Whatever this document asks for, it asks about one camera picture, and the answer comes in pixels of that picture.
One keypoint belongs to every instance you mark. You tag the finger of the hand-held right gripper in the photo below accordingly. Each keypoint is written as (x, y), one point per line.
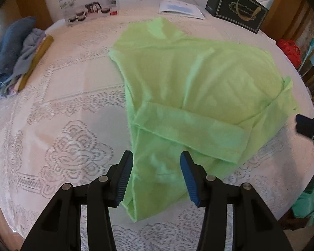
(308, 126)

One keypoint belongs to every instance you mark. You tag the tea set cardboard box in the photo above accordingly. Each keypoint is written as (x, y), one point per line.
(89, 2)

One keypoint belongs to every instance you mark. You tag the folded olive yellow garment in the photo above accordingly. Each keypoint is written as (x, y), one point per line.
(39, 55)

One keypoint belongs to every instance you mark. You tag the wooden wall trim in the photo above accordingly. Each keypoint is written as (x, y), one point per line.
(282, 10)
(31, 2)

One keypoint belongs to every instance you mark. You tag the white booklet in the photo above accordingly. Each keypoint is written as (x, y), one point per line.
(180, 7)

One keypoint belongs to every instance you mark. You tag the folded light blue garment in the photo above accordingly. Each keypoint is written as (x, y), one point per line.
(26, 55)

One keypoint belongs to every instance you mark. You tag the black gift bag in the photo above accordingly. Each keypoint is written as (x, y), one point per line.
(238, 7)

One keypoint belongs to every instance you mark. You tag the red plastic bag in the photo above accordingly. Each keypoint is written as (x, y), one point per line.
(290, 52)

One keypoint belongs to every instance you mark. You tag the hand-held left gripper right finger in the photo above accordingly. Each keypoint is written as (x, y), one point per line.
(189, 180)

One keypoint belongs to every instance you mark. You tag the teal cloth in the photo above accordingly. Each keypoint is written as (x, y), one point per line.
(311, 201)

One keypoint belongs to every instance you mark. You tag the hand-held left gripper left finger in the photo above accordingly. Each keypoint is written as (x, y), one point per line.
(124, 180)

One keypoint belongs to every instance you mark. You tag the white lace tablecloth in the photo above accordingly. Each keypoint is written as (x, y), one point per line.
(68, 83)

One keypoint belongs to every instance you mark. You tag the light green shirt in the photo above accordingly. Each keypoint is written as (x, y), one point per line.
(198, 78)

